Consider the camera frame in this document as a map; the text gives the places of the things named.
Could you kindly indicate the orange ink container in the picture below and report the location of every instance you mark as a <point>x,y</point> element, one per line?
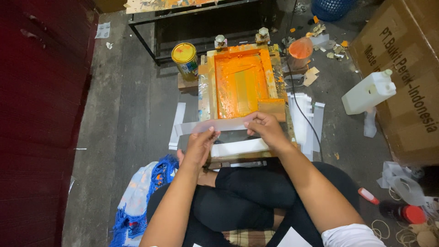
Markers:
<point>299,52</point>

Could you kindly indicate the white strip pile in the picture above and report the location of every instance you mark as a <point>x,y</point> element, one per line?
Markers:
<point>240,146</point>

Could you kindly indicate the white plastic strip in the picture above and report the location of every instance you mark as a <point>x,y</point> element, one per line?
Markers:
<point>177,125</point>

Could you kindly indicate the person's left hand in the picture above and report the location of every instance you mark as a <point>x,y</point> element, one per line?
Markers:
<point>198,148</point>

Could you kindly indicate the orange screen printing frame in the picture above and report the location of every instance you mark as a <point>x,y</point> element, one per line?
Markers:
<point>240,82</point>

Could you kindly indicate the black bottle with red cap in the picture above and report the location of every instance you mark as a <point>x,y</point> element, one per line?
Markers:
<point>404,212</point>

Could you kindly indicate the wooden squeegee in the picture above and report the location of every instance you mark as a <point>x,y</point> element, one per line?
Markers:
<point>272,108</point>

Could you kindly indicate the dark red wooden cabinet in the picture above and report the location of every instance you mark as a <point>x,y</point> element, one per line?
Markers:
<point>37,120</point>

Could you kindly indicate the white paper scrap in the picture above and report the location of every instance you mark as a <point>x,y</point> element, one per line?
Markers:
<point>103,30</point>

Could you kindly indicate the metal hinge clamp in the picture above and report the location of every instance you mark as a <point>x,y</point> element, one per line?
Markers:
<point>262,35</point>
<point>220,42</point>

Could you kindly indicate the blue patterned cloth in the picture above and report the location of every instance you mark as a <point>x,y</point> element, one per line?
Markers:
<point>140,205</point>

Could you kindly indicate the rubber bands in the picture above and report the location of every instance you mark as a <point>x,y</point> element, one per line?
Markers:
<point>394,233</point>

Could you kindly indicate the person's legs in black trousers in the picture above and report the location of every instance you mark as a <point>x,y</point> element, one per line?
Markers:
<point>247,202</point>

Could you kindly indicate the person's left fingers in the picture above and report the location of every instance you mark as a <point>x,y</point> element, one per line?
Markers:
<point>210,133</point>

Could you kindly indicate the heap of paper scraps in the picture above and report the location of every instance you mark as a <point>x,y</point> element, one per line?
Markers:
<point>325,43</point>

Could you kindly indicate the small clear plastic bottle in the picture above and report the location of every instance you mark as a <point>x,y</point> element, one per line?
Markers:
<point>370,122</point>

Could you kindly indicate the person's right hand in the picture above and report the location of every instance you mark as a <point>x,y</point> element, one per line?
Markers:
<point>269,132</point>

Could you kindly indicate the crumpled clear plastic bag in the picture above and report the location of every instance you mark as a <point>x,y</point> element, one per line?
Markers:
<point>401,181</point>

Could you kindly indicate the white plastic jerrycan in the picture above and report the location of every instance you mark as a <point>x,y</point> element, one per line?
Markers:
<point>367,94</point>

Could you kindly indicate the blue plastic basket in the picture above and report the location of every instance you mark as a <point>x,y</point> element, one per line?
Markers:
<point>331,8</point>

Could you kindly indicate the large cardboard box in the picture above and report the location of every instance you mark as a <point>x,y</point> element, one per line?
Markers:
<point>404,75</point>

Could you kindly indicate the gold paint can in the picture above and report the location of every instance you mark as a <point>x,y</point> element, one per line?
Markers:
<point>186,61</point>

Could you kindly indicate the small red-capped glue bottle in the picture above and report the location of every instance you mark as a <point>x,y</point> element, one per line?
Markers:
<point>368,196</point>

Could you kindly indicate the clear plastic strip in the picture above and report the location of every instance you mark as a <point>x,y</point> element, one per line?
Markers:
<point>219,125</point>

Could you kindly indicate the stack of white plastic strips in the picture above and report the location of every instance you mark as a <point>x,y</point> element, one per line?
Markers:
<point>305,120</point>

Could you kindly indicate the black metal table frame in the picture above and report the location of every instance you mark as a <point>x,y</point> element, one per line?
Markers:
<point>202,27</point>

